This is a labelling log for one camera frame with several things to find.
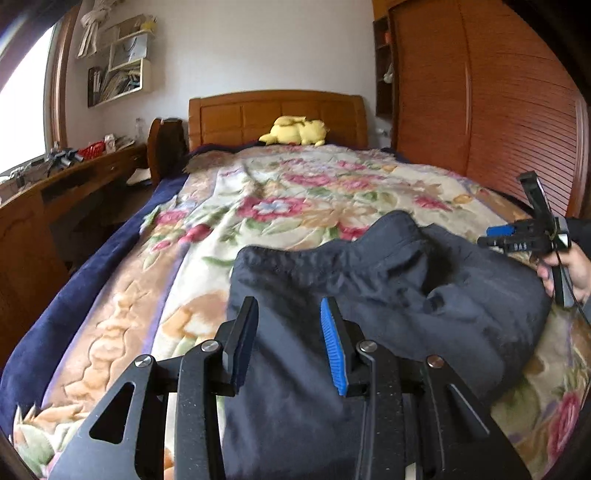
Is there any dark navy jacket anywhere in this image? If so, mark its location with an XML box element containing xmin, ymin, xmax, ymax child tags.
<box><xmin>222</xmin><ymin>211</ymin><xmax>550</xmax><ymax>479</ymax></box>

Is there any person's right hand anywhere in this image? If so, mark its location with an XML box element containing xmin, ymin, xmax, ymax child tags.
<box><xmin>537</xmin><ymin>243</ymin><xmax>591</xmax><ymax>305</ymax></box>

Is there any navy blue bed sheet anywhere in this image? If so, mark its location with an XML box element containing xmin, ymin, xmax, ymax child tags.
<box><xmin>1</xmin><ymin>144</ymin><xmax>259</xmax><ymax>443</ymax></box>

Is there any wooden louvered wardrobe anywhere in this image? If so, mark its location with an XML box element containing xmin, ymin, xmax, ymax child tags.
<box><xmin>373</xmin><ymin>1</ymin><xmax>590</xmax><ymax>217</ymax></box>

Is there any floral quilt bedspread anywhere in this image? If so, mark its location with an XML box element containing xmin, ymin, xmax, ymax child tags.
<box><xmin>11</xmin><ymin>146</ymin><xmax>590</xmax><ymax>479</ymax></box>

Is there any wooden desk with cabinets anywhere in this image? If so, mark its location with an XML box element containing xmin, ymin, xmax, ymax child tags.
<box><xmin>0</xmin><ymin>144</ymin><xmax>146</xmax><ymax>364</ymax></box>

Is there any yellow plush toy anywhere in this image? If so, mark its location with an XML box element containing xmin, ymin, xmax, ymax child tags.
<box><xmin>259</xmin><ymin>116</ymin><xmax>329</xmax><ymax>146</ymax></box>

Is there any wooden bed headboard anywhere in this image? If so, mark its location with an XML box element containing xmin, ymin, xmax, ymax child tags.
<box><xmin>187</xmin><ymin>89</ymin><xmax>370</xmax><ymax>151</ymax></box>

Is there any dark wooden chair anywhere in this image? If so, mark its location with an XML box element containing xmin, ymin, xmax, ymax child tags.
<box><xmin>146</xmin><ymin>118</ymin><xmax>188</xmax><ymax>188</ymax></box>

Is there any red basket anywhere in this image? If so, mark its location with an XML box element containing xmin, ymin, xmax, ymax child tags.
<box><xmin>77</xmin><ymin>141</ymin><xmax>106</xmax><ymax>160</ymax></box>

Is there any white carton on desk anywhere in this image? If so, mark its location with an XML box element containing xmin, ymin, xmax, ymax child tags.
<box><xmin>103</xmin><ymin>134</ymin><xmax>116</xmax><ymax>154</ymax></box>

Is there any clear plastic bottle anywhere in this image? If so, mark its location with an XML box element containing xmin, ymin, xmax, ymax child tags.
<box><xmin>134</xmin><ymin>117</ymin><xmax>145</xmax><ymax>143</ymax></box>

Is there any tied white curtain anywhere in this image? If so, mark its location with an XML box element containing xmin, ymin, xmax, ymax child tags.
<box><xmin>77</xmin><ymin>0</ymin><xmax>117</xmax><ymax>58</ymax></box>

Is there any window with wooden frame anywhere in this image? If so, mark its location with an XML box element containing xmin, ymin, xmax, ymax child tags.
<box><xmin>1</xmin><ymin>1</ymin><xmax>79</xmax><ymax>175</ymax></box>

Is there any white wall shelf unit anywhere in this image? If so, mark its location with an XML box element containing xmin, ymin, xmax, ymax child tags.
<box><xmin>76</xmin><ymin>14</ymin><xmax>157</xmax><ymax>108</ymax></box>

